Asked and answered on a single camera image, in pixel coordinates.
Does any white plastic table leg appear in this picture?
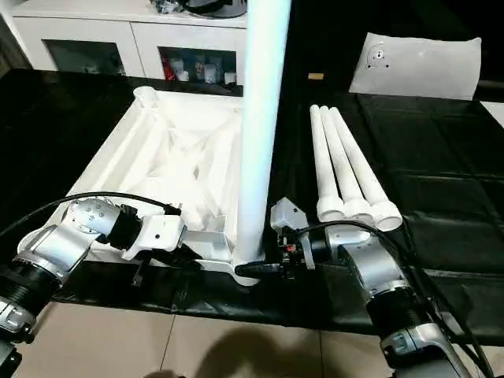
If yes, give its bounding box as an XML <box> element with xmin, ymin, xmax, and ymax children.
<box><xmin>309</xmin><ymin>104</ymin><xmax>346</xmax><ymax>222</ymax></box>
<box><xmin>235</xmin><ymin>0</ymin><xmax>292</xmax><ymax>265</ymax></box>
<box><xmin>319</xmin><ymin>105</ymin><xmax>373</xmax><ymax>220</ymax></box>
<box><xmin>328</xmin><ymin>106</ymin><xmax>403</xmax><ymax>232</ymax></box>

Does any white plastic table top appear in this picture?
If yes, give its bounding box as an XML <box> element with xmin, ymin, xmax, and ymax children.
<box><xmin>58</xmin><ymin>86</ymin><xmax>272</xmax><ymax>287</ymax></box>

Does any black table mat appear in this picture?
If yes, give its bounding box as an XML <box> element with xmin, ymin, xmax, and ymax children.
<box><xmin>0</xmin><ymin>69</ymin><xmax>504</xmax><ymax>347</ymax></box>

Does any black cabinet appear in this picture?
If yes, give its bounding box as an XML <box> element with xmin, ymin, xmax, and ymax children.
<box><xmin>283</xmin><ymin>0</ymin><xmax>371</xmax><ymax>94</ymax></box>

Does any white cabinet with glass doors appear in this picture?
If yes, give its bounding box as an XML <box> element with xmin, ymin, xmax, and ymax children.
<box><xmin>11</xmin><ymin>0</ymin><xmax>253</xmax><ymax>86</ymax></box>

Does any white plastic seat panel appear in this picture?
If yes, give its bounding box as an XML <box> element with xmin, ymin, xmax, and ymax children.
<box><xmin>348</xmin><ymin>31</ymin><xmax>484</xmax><ymax>102</ymax></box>

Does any white flat board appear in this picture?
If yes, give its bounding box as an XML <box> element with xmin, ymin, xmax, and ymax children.
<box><xmin>478</xmin><ymin>100</ymin><xmax>504</xmax><ymax>129</ymax></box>

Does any dark helmet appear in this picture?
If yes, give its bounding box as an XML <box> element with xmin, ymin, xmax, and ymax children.
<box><xmin>184</xmin><ymin>0</ymin><xmax>247</xmax><ymax>17</ymax></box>

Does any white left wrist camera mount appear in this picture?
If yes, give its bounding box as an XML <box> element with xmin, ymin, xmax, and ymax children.
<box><xmin>120</xmin><ymin>214</ymin><xmax>188</xmax><ymax>261</ymax></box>

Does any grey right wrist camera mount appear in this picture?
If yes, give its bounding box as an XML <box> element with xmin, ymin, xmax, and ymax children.
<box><xmin>269</xmin><ymin>198</ymin><xmax>316</xmax><ymax>271</ymax></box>

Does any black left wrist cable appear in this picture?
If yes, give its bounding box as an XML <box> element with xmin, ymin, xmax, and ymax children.
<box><xmin>0</xmin><ymin>192</ymin><xmax>183</xmax><ymax>237</ymax></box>

